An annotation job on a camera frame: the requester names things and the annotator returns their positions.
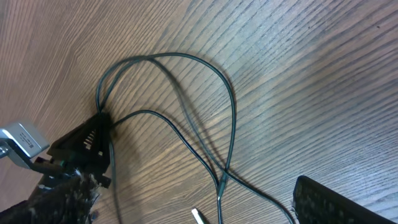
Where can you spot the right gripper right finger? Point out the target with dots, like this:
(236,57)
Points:
(316,204)

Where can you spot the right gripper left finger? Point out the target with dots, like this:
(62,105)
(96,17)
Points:
(69,202)

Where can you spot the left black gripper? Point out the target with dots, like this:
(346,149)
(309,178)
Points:
(83,150)

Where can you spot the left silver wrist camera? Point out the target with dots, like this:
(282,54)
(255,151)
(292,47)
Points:
(21,141)

